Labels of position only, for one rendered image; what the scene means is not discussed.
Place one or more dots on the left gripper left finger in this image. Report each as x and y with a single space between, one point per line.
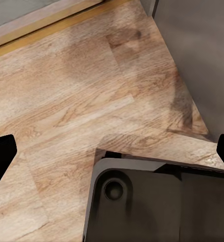
8 150

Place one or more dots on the fixed window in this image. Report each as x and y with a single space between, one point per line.
25 21

